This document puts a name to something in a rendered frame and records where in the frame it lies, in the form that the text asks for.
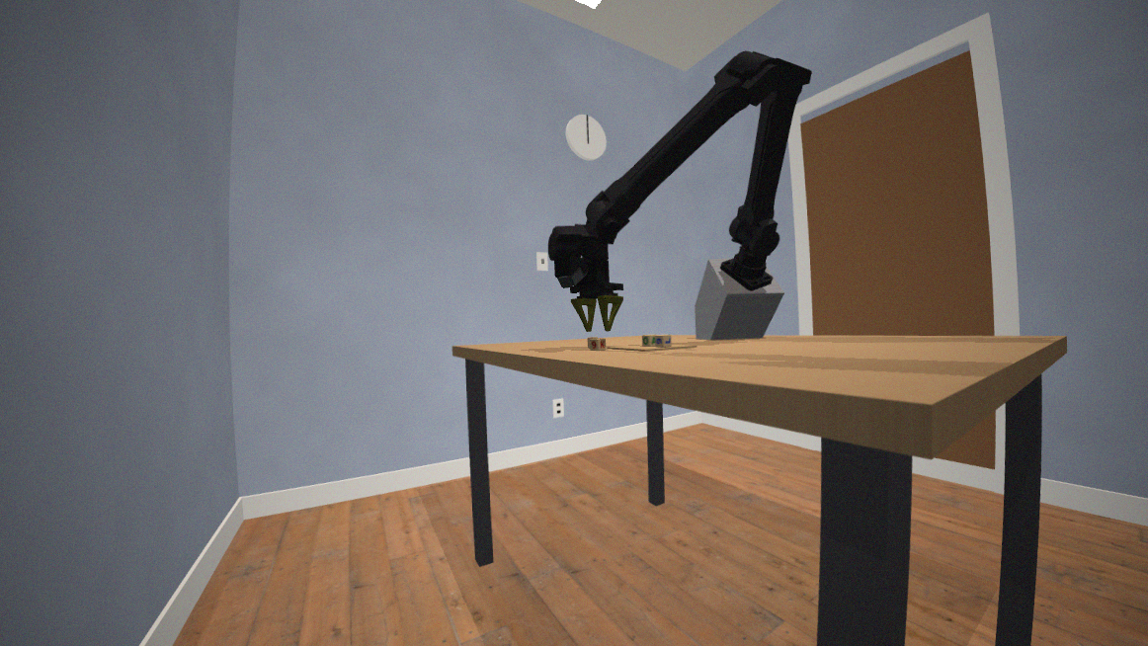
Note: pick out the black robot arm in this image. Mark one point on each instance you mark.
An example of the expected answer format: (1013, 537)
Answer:
(611, 209)

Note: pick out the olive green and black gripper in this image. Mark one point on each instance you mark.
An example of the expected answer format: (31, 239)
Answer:
(604, 293)

